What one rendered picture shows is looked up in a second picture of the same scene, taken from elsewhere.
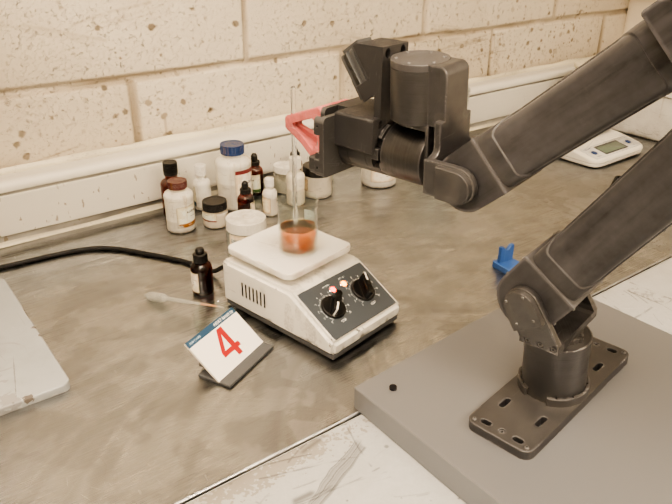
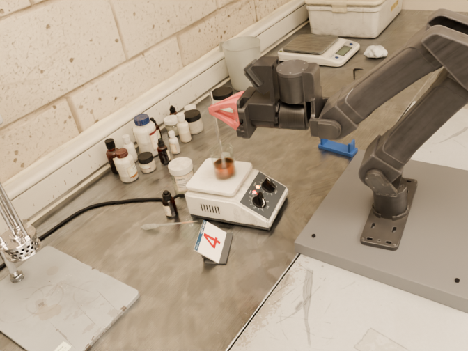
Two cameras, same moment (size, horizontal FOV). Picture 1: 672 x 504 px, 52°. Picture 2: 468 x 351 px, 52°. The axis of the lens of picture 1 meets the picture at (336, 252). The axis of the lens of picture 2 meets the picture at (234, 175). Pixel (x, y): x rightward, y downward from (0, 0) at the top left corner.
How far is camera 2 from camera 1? 0.31 m
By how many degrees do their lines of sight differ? 13
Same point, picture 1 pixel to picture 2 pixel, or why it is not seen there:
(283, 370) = (246, 244)
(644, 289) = not seen: hidden behind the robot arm
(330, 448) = (297, 276)
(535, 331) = (383, 188)
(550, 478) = (410, 255)
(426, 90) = (301, 84)
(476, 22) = not seen: outside the picture
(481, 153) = (341, 111)
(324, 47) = (167, 37)
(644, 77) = (423, 66)
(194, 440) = (227, 297)
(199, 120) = (111, 106)
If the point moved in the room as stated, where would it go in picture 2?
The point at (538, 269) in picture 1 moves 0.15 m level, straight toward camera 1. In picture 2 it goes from (379, 159) to (404, 213)
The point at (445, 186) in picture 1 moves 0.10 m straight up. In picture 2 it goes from (324, 131) to (322, 79)
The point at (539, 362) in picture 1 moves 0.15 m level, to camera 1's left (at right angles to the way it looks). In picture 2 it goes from (386, 201) to (314, 226)
